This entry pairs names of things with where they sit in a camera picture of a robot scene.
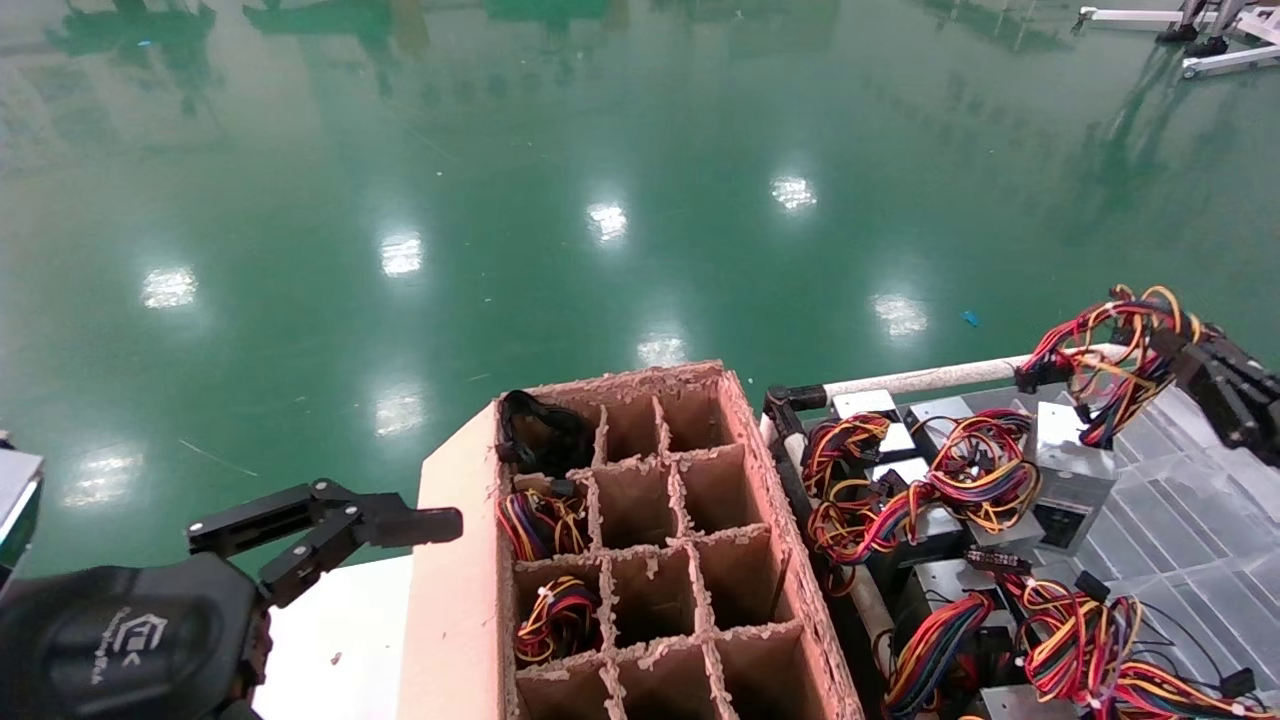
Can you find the white metal beam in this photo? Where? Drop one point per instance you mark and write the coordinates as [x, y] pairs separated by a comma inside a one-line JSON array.
[[1235, 62]]

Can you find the clear plastic divider tray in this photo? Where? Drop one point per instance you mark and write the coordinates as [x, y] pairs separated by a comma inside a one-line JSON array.
[[1190, 530]]

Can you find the white metal frame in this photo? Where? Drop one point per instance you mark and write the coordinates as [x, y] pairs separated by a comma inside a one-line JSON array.
[[1120, 15]]

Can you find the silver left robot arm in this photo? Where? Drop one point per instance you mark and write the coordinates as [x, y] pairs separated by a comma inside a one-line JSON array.
[[15, 500]]

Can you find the white cart side pipe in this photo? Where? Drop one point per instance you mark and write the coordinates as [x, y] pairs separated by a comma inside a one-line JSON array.
[[873, 605]]

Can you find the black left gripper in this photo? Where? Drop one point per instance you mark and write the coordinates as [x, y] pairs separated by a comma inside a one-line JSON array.
[[130, 650]]

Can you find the black pipe corner connector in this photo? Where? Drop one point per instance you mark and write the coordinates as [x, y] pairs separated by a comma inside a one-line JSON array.
[[790, 400]]

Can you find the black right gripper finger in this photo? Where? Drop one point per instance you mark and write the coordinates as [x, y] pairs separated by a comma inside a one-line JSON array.
[[1245, 368], [1240, 420]]

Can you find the long white cart pipe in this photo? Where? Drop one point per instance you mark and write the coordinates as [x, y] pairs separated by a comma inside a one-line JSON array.
[[900, 380]]

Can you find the brown cardboard divider box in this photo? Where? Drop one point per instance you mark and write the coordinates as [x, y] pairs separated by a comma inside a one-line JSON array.
[[650, 600]]

